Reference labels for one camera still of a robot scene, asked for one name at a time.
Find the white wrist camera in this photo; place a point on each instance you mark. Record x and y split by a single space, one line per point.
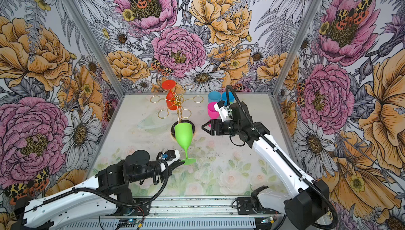
223 110
169 156

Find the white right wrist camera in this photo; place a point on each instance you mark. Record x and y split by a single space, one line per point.
223 110

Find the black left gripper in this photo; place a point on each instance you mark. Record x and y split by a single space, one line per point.
167 172

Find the pink wine glass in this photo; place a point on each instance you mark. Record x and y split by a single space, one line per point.
212 113

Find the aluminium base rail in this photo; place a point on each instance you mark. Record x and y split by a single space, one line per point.
189 213

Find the green wine glass back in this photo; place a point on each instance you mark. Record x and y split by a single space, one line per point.
184 137

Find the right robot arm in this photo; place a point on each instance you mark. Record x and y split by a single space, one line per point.
306 202

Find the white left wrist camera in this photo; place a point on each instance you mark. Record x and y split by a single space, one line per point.
169 156

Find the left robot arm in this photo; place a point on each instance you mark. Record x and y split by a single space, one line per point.
106 193

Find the gold wine glass rack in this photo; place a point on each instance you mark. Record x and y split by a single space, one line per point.
182 113

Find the red wine glass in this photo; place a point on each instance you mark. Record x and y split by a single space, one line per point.
169 86

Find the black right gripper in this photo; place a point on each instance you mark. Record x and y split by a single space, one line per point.
214 123

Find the light blue wine glass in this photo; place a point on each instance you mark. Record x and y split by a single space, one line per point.
214 96

